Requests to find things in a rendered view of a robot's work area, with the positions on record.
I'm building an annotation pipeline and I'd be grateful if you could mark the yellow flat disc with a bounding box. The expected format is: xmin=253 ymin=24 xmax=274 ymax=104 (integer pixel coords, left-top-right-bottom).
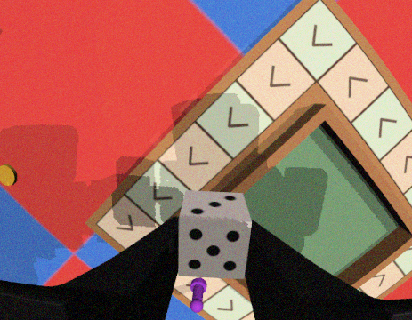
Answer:
xmin=0 ymin=164 xmax=17 ymax=186

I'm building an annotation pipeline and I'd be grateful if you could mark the grey die with black pips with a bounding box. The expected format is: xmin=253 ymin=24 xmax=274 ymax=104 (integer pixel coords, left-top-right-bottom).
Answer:
xmin=178 ymin=191 xmax=252 ymax=278

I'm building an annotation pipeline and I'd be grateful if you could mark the purple pawn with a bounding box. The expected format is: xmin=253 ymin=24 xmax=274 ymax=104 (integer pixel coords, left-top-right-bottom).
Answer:
xmin=190 ymin=278 xmax=206 ymax=313

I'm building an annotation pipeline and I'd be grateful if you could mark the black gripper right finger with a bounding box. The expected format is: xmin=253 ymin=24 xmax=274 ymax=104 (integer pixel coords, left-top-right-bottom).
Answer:
xmin=245 ymin=220 xmax=412 ymax=320

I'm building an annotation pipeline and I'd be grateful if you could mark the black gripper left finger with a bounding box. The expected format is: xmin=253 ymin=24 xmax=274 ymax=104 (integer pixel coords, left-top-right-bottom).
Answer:
xmin=0 ymin=217 xmax=180 ymax=320

